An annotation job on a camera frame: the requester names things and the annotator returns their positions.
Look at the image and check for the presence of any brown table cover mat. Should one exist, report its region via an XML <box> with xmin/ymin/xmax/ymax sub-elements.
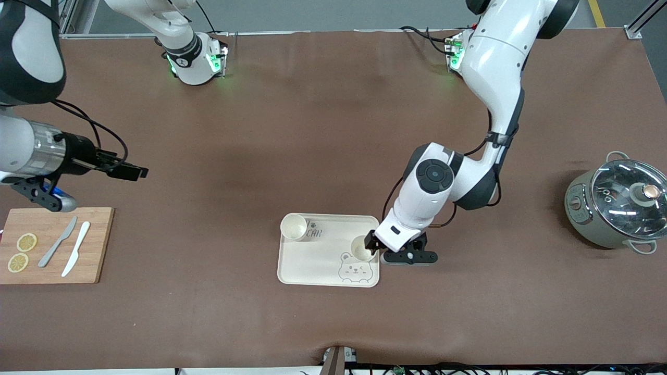
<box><xmin>0</xmin><ymin>29</ymin><xmax>667</xmax><ymax>371</ymax></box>

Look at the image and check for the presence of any white plastic knife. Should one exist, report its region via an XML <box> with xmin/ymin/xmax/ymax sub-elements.
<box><xmin>61</xmin><ymin>221</ymin><xmax>91</xmax><ymax>278</ymax></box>

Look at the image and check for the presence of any glass pot lid with knob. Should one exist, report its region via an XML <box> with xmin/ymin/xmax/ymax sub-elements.
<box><xmin>590</xmin><ymin>159</ymin><xmax>667</xmax><ymax>240</ymax></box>

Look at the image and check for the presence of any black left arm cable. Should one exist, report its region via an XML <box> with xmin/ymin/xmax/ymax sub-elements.
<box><xmin>382</xmin><ymin>109</ymin><xmax>503</xmax><ymax>230</ymax></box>

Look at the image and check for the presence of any white IKEA cup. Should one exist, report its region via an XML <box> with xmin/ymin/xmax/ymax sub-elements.
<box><xmin>280</xmin><ymin>213</ymin><xmax>309</xmax><ymax>242</ymax></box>
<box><xmin>350</xmin><ymin>235</ymin><xmax>377</xmax><ymax>263</ymax></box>

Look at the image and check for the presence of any pale green electric cooking pot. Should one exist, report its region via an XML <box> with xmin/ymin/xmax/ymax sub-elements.
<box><xmin>564</xmin><ymin>151</ymin><xmax>667</xmax><ymax>255</ymax></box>

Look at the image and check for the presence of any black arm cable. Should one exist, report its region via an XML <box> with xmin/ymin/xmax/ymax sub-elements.
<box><xmin>382</xmin><ymin>109</ymin><xmax>503</xmax><ymax>230</ymax></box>
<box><xmin>52</xmin><ymin>99</ymin><xmax>129</xmax><ymax>172</ymax></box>

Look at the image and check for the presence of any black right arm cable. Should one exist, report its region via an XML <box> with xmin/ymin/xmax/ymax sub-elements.
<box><xmin>52</xmin><ymin>99</ymin><xmax>129</xmax><ymax>172</ymax></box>

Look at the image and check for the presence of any cream bear print tray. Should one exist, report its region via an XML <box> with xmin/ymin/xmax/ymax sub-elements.
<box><xmin>277</xmin><ymin>213</ymin><xmax>380</xmax><ymax>288</ymax></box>

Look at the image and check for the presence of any aluminium frame corner post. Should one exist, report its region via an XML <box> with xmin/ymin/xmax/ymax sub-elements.
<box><xmin>624</xmin><ymin>0</ymin><xmax>667</xmax><ymax>40</ymax></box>

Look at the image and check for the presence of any grey plastic knife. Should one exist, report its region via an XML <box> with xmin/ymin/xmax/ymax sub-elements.
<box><xmin>38</xmin><ymin>216</ymin><xmax>78</xmax><ymax>268</ymax></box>

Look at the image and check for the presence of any black right base cable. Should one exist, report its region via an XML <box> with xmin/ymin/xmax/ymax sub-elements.
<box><xmin>194</xmin><ymin>0</ymin><xmax>218</xmax><ymax>34</ymax></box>

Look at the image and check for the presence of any black left base cable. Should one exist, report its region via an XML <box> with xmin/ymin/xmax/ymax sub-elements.
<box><xmin>400</xmin><ymin>25</ymin><xmax>455</xmax><ymax>56</ymax></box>

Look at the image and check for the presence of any aluminium frame rail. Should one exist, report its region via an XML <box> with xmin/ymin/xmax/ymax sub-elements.
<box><xmin>60</xmin><ymin>30</ymin><xmax>313</xmax><ymax>40</ymax></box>

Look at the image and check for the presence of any black base cable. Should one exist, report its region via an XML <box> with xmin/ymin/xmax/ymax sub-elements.
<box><xmin>194</xmin><ymin>0</ymin><xmax>218</xmax><ymax>34</ymax></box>
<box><xmin>400</xmin><ymin>25</ymin><xmax>455</xmax><ymax>56</ymax></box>

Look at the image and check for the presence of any table edge clamp post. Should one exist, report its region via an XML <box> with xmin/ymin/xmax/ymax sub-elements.
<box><xmin>320</xmin><ymin>345</ymin><xmax>360</xmax><ymax>375</ymax></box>

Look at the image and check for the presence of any wooden cutting board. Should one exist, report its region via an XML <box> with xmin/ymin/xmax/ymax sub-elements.
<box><xmin>0</xmin><ymin>207</ymin><xmax>115</xmax><ymax>285</ymax></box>

